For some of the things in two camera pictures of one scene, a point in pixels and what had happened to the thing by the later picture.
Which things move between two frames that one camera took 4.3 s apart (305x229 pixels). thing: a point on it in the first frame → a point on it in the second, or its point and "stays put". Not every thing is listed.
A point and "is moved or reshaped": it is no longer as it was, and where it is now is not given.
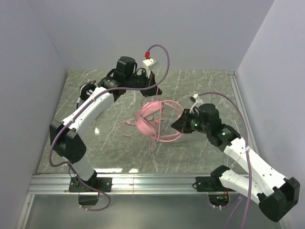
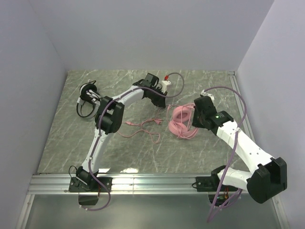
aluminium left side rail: [25, 212] stays put
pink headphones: [149, 120] is moved or reshaped
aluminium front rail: [59, 184] stays put
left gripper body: [149, 85] → [158, 99]
